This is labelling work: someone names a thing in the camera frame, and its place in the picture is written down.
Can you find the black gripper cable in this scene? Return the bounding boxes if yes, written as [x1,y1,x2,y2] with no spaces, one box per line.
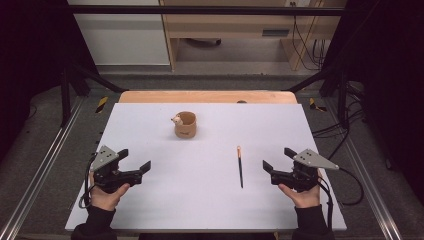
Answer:
[78,153,98,210]
[318,166,365,231]

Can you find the black cables behind desk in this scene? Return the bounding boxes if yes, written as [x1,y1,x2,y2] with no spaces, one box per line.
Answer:
[290,1,327,72]

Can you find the aluminium floor rail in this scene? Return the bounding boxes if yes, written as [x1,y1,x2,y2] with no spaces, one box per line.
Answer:
[323,99,405,240]
[0,95,86,240]

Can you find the yellow black striped tape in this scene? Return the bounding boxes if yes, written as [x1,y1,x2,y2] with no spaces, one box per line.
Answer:
[308,97,328,113]
[95,96,110,115]

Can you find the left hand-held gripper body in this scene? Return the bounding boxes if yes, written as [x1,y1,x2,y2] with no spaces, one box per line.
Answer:
[90,145,144,195]

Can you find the black pencil with orange end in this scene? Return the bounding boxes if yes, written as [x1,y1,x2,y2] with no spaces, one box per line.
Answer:
[236,145,244,189]

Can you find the light wooden desk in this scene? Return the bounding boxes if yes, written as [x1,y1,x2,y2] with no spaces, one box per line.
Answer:
[159,0,348,72]

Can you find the person's left hand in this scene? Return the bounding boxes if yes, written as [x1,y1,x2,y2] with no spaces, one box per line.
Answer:
[89,173,131,212]

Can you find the black floor cables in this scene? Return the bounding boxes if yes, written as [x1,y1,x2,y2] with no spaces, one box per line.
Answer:
[312,81,366,161]

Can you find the tan cup with animal figure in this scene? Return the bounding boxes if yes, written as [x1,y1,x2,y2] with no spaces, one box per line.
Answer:
[170,111,198,139]

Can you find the person's right hand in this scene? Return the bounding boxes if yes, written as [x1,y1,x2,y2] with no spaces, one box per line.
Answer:
[278,168,324,210]

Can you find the white board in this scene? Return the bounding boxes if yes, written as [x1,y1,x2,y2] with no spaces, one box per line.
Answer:
[64,102,348,233]

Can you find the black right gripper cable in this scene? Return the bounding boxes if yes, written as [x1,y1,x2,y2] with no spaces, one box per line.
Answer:
[318,166,365,231]

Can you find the wooden table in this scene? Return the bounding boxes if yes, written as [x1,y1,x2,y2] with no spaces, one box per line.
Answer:
[118,90,298,105]

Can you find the black metal stand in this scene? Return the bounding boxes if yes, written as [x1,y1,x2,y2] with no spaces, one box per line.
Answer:
[285,64,351,131]
[59,61,129,128]

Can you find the white cabinet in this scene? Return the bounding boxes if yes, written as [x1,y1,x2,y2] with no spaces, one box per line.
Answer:
[67,0,171,66]

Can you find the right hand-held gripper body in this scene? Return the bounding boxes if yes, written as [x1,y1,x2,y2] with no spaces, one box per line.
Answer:
[271,148,340,193]

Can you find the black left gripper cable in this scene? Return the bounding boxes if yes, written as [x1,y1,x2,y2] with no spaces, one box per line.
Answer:
[78,153,98,210]

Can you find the black horizontal frame bar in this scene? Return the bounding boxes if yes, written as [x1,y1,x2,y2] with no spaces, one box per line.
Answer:
[65,4,348,16]

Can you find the black curtain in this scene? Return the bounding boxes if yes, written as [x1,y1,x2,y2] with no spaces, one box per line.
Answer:
[0,0,99,164]
[319,0,424,204]

